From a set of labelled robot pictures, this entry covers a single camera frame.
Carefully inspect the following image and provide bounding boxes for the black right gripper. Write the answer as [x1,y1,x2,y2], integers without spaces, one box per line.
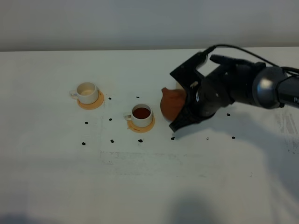
[169,52,236,133]

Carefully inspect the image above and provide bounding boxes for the brown clay teapot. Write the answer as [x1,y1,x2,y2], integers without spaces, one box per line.
[160,87,186,122]

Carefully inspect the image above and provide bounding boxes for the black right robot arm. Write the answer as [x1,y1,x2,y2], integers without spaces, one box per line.
[169,52,299,132]

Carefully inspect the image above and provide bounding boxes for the beige teapot saucer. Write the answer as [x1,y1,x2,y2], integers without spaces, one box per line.
[176,82,184,90]

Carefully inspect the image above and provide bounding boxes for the near white teacup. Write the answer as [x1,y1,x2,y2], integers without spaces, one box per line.
[123,104,153,128]

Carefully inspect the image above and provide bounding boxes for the white teacup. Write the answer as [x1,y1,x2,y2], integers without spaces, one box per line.
[69,82,99,105]
[123,104,153,128]

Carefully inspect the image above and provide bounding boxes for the near orange coaster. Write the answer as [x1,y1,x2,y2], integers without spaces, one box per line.
[127,117,155,133]

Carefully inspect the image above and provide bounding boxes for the orange coaster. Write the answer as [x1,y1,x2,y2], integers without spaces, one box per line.
[127,117,155,133]
[77,90,105,110]

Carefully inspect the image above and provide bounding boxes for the far orange coaster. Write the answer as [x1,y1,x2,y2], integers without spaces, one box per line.
[77,90,105,110]

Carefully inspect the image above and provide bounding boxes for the far white teacup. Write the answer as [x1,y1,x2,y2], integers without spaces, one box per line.
[69,82,99,105]

